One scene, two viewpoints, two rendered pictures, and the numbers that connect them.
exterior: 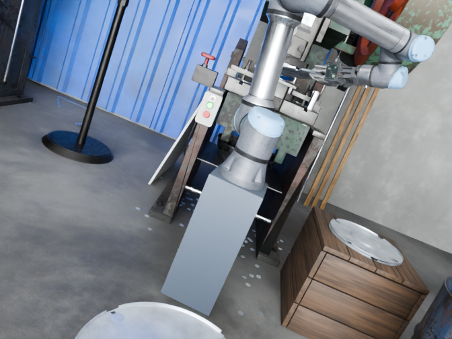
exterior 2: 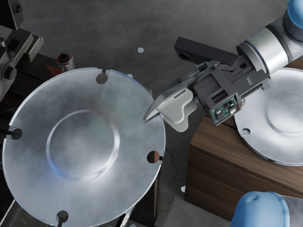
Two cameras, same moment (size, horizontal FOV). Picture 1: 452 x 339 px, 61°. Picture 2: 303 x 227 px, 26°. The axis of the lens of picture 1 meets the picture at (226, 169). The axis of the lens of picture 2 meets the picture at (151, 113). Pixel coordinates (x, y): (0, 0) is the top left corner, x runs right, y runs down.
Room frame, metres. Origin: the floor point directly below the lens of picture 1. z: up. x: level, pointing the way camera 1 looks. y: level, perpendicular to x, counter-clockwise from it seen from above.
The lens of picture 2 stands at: (1.34, 0.36, 1.81)
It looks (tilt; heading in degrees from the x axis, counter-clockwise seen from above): 58 degrees down; 295
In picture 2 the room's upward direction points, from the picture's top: straight up
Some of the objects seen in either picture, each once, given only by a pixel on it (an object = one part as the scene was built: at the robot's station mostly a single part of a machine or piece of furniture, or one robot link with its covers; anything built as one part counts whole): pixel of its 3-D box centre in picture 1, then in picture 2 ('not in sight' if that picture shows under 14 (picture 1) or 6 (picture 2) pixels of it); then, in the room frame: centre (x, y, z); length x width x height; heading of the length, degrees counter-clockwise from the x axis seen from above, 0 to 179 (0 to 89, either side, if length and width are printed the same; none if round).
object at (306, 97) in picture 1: (308, 96); (7, 52); (1.93, -0.23, 0.76); 0.17 x 0.06 x 0.10; 92
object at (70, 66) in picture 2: (313, 99); (66, 71); (1.81, -0.24, 0.75); 0.03 x 0.03 x 0.10; 2
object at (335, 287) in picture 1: (343, 279); (278, 148); (1.39, -0.59, 0.18); 0.40 x 0.38 x 0.35; 179
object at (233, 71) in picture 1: (244, 69); not in sight; (1.92, 0.11, 0.76); 0.17 x 0.06 x 0.10; 92
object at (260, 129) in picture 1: (260, 131); not in sight; (1.19, -0.05, 0.62); 0.13 x 0.12 x 0.14; 14
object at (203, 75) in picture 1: (200, 87); not in sight; (1.68, 0.24, 0.62); 0.10 x 0.06 x 0.20; 92
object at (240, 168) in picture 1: (246, 165); not in sight; (1.19, -0.06, 0.50); 0.15 x 0.15 x 0.10
